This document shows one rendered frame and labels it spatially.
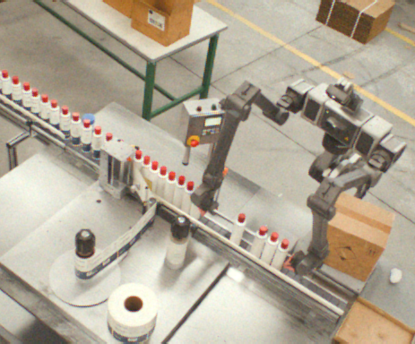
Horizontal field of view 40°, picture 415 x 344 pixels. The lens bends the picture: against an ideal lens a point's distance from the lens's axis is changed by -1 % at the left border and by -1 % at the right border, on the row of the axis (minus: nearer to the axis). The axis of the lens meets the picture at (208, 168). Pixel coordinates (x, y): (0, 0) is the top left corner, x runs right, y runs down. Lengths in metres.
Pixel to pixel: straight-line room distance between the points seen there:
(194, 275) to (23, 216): 0.88
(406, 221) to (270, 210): 1.72
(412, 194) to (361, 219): 2.05
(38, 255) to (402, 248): 2.65
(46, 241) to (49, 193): 0.35
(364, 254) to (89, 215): 1.31
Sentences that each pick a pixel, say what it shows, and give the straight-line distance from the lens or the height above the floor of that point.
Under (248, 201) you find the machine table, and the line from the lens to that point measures 3.07.
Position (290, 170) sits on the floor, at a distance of 4.55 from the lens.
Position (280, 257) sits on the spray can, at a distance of 2.65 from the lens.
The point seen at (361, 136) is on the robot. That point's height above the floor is 1.48.
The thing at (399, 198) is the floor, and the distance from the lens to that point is 4.71.
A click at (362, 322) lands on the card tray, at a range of 2.79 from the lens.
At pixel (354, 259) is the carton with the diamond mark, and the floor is 0.97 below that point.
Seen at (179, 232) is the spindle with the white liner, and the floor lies 1.14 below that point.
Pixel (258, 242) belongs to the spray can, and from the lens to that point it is 2.66.
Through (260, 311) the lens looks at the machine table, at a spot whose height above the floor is 0.83.
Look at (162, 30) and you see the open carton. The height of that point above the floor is 0.89.
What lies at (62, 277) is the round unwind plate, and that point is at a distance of 2.60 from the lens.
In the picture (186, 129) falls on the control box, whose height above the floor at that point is 1.39.
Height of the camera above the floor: 3.03
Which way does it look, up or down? 44 degrees down
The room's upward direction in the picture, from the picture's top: 12 degrees clockwise
